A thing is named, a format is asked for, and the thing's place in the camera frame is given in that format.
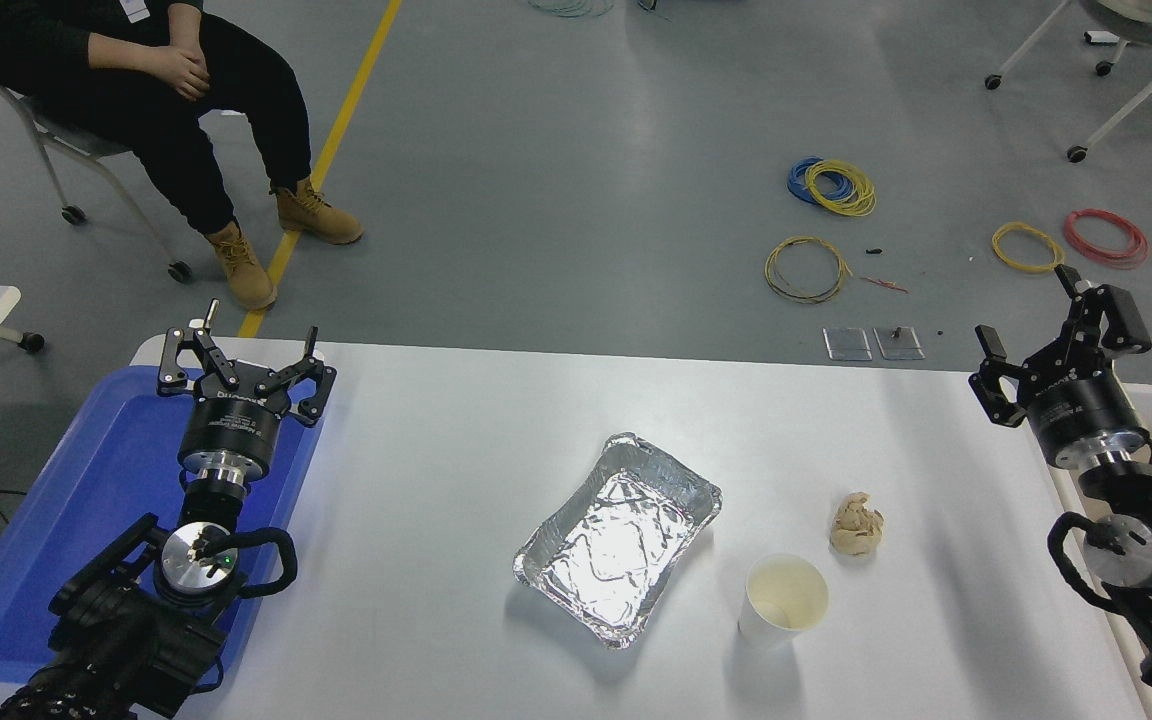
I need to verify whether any white paper cup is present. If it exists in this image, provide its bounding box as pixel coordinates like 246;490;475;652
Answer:
737;553;830;649

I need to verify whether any red wire coil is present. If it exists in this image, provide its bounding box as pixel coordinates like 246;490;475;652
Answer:
1064;208;1150;269

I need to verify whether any person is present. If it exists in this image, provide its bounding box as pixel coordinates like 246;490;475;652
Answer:
0;0;365;311

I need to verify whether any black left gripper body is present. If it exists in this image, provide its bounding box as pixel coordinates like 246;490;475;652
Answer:
179;388;289;471

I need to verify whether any blue plastic tray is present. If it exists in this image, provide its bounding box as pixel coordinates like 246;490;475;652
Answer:
0;365;325;686

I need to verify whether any crumpled tan paper ball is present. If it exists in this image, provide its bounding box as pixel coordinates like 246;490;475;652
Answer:
829;491;886;557

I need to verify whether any person's right hand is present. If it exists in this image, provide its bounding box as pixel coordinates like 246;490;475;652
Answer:
141;50;187;93

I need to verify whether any grey wheeled chair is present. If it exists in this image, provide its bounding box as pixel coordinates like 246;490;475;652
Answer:
0;50;193;284

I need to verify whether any silver foil tray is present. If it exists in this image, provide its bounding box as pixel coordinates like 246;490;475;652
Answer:
512;432;723;651

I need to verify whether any yellow and black wire coil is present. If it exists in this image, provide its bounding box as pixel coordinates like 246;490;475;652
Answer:
764;236;852;305

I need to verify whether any clear plastic plate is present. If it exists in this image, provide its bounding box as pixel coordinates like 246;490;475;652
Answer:
873;326;926;362
823;327;874;362

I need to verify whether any person's left hand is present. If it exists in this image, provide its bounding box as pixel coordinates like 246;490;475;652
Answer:
168;45;211;101

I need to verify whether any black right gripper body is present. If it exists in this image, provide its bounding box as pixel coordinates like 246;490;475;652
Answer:
1024;365;1147;463

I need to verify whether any blue wire coil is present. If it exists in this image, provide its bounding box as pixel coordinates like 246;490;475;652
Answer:
787;157;852;208

